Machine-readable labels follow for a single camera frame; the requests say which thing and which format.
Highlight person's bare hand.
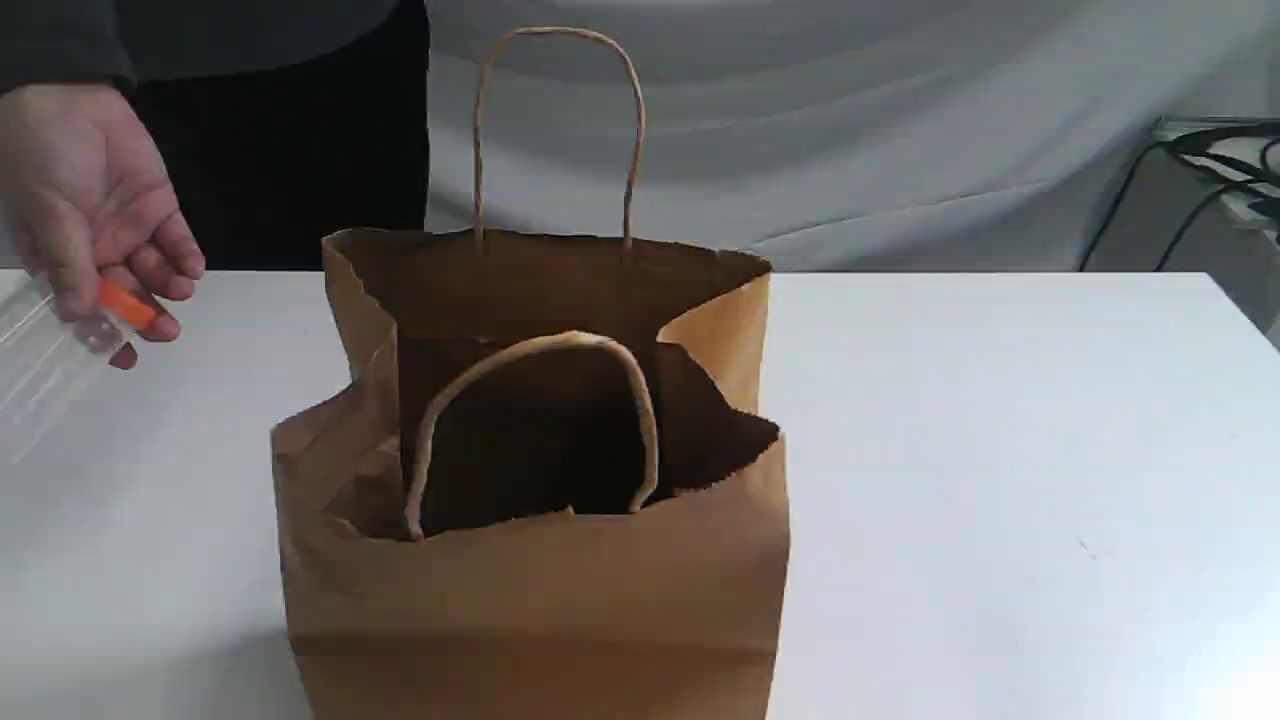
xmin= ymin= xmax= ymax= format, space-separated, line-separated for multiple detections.
xmin=1 ymin=85 xmax=207 ymax=343

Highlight clear bottle with orange cap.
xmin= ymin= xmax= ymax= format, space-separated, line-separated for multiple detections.
xmin=1 ymin=275 xmax=159 ymax=462

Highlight brown paper bag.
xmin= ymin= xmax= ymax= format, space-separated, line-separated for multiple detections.
xmin=271 ymin=50 xmax=790 ymax=719

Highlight person's dark clothed torso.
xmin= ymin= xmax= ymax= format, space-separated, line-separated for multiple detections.
xmin=3 ymin=1 xmax=430 ymax=270

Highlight grey backdrop cloth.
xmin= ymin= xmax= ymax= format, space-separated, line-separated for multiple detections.
xmin=425 ymin=1 xmax=1277 ymax=272

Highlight white side table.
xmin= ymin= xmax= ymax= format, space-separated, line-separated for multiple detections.
xmin=1076 ymin=117 xmax=1279 ymax=345

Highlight black cables on side table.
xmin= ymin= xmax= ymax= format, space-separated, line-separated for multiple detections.
xmin=1078 ymin=122 xmax=1280 ymax=273

